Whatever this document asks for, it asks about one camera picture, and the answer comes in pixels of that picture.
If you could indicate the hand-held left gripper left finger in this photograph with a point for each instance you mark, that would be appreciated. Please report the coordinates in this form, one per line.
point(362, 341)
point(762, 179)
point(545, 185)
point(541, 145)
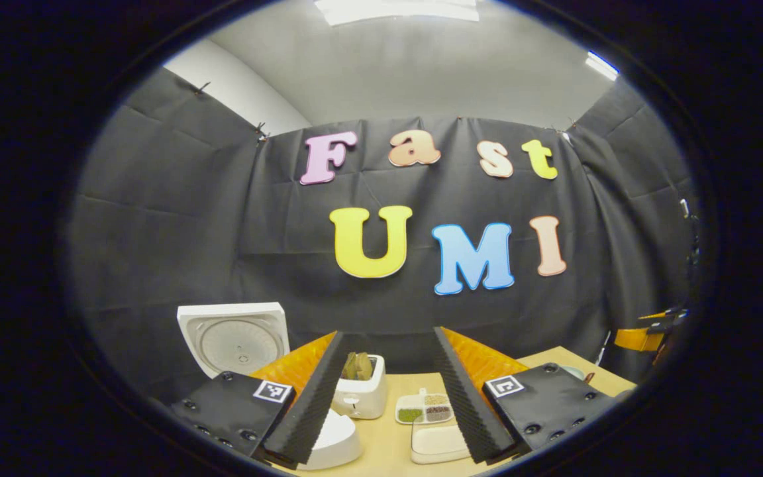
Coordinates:
point(315, 411)

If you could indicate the brown bread slice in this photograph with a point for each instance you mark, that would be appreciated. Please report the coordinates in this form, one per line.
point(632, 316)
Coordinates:
point(365, 366)
point(350, 368)

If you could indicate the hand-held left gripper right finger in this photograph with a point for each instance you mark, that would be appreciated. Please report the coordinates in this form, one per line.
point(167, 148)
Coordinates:
point(467, 404)

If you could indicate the small ceiling light panel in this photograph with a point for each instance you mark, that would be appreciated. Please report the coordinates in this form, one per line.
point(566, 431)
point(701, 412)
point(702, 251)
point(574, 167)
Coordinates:
point(601, 66)

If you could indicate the white rice cooker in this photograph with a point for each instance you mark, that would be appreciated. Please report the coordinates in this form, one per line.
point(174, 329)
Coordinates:
point(236, 341)

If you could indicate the large ceiling light panel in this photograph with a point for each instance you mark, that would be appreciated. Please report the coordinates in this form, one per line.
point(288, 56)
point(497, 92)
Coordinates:
point(395, 10)

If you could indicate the white toaster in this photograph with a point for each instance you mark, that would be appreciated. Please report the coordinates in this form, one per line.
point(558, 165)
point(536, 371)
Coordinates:
point(361, 401)

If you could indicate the white divided dish of beans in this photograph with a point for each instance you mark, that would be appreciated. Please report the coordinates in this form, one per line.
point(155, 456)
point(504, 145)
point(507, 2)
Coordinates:
point(421, 409)

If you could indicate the black backdrop cloth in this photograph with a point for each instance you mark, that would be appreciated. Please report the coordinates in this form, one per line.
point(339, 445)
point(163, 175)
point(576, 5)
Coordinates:
point(222, 218)

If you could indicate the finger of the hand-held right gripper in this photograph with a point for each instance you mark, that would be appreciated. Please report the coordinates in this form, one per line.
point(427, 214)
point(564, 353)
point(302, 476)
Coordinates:
point(666, 319)
point(640, 339)

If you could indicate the light green plate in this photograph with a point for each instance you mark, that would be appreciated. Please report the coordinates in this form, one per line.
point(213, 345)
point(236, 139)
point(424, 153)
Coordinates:
point(573, 372)

